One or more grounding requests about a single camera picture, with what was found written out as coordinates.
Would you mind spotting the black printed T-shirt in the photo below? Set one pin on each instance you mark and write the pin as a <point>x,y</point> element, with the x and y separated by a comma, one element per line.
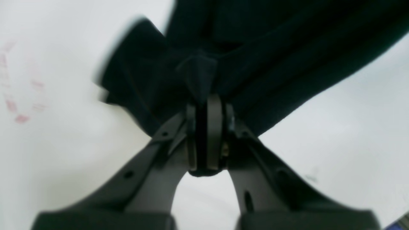
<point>264,57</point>

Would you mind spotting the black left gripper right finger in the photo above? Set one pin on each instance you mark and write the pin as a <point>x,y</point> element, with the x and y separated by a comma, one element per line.
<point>271,196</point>

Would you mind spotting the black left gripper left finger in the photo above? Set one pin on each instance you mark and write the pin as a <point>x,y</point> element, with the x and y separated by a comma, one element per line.
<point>140,195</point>

